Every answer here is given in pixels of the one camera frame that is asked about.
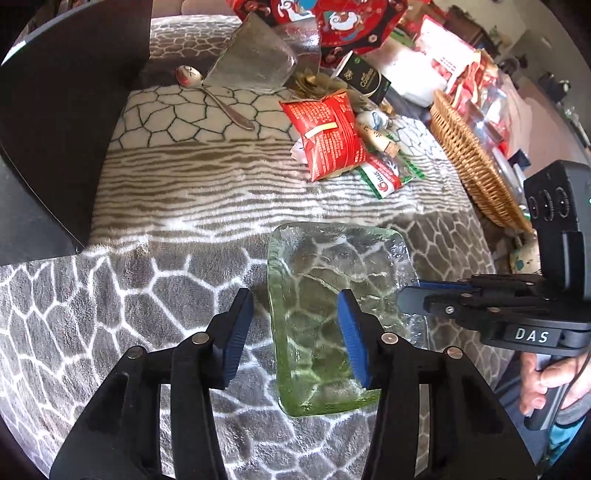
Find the black camera box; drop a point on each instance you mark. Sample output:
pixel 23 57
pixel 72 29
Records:
pixel 558 198

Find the red snack packet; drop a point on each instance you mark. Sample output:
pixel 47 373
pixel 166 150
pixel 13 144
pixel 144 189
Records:
pixel 327 128

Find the person's right hand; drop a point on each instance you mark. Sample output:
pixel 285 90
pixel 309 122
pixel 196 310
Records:
pixel 535 384

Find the patterned grey white blanket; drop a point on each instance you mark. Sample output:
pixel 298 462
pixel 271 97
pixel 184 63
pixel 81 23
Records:
pixel 184 210

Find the metal spoon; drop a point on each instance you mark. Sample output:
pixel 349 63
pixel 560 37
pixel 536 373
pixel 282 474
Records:
pixel 190 78

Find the dark green tea box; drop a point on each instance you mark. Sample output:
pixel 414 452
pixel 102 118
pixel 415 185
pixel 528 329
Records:
pixel 366 79

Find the black laptop lid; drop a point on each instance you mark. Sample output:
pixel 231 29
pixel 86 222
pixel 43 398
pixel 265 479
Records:
pixel 62 93

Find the woven wicker basket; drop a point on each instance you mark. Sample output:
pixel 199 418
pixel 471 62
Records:
pixel 475 167

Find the green white snack packet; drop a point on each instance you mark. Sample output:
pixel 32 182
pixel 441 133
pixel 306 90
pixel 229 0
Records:
pixel 385 175

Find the green glass rectangular plate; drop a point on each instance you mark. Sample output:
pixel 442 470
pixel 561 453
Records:
pixel 308 264

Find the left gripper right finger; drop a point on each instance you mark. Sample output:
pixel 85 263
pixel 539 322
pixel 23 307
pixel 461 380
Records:
pixel 437 417

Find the red octagonal gift box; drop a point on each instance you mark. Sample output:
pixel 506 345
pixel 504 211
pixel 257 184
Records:
pixel 360 26

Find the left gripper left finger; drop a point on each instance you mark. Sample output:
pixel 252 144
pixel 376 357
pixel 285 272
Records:
pixel 117 436

